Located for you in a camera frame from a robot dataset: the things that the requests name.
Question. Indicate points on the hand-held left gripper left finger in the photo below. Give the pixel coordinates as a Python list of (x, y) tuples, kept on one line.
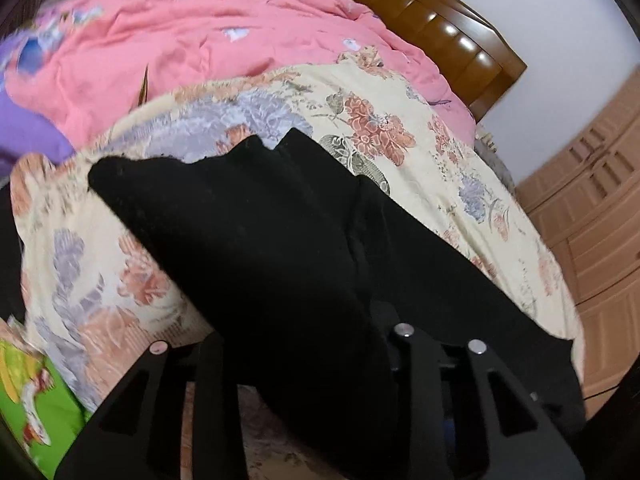
[(215, 385)]

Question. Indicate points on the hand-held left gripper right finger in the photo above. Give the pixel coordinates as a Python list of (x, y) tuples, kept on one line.
[(420, 385)]

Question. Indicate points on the black pants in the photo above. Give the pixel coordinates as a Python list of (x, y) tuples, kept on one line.
[(280, 240)]

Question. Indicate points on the green printed bag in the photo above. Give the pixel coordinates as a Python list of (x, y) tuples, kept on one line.
[(35, 400)]

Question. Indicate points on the floral bed sheet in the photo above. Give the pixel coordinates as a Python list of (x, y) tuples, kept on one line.
[(435, 175)]

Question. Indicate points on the wooden wardrobe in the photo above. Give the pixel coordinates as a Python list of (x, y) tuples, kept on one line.
[(595, 235)]

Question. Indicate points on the nightstand with floral cloth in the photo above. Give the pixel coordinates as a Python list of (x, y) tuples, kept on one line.
[(492, 160)]

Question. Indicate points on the purple pillow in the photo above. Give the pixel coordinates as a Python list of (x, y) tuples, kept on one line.
[(30, 135)]

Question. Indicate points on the pink quilt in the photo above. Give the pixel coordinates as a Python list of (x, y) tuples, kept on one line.
[(200, 35)]

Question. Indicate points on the wooden headboard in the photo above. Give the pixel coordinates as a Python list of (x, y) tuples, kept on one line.
[(450, 25)]

